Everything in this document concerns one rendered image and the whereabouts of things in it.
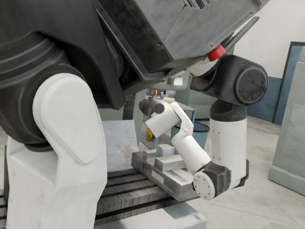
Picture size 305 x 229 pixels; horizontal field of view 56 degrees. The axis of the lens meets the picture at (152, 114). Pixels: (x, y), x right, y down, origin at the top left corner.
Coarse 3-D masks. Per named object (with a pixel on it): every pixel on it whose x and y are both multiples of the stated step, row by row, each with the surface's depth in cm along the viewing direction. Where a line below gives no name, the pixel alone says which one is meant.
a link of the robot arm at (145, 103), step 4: (144, 100) 109; (148, 100) 109; (160, 100) 101; (140, 104) 109; (144, 104) 109; (148, 104) 105; (140, 108) 109; (144, 108) 109; (148, 108) 102; (144, 112) 110; (148, 112) 100; (148, 116) 102
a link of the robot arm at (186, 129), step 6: (174, 102) 92; (174, 108) 90; (180, 108) 90; (180, 114) 89; (180, 120) 93; (186, 120) 88; (186, 126) 87; (192, 126) 89; (180, 132) 86; (186, 132) 86; (192, 132) 90; (174, 138) 87; (180, 138) 86; (174, 144) 87
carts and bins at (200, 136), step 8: (160, 96) 383; (168, 96) 374; (192, 112) 345; (192, 120) 345; (176, 128) 335; (200, 128) 366; (208, 128) 350; (144, 136) 385; (152, 136) 390; (160, 136) 395; (168, 136) 400; (192, 136) 328; (200, 136) 331; (144, 144) 356; (152, 144) 356; (200, 144) 335; (176, 152) 340
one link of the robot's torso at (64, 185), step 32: (64, 96) 36; (64, 128) 37; (96, 128) 42; (32, 160) 46; (64, 160) 40; (96, 160) 44; (32, 192) 44; (64, 192) 42; (96, 192) 48; (32, 224) 44; (64, 224) 46
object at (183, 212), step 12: (180, 204) 122; (132, 216) 109; (144, 216) 110; (156, 216) 111; (168, 216) 112; (180, 216) 113; (192, 216) 114; (204, 216) 116; (108, 228) 112; (120, 228) 104; (132, 228) 102; (144, 228) 102; (156, 228) 103; (168, 228) 104; (180, 228) 106; (192, 228) 110; (204, 228) 115
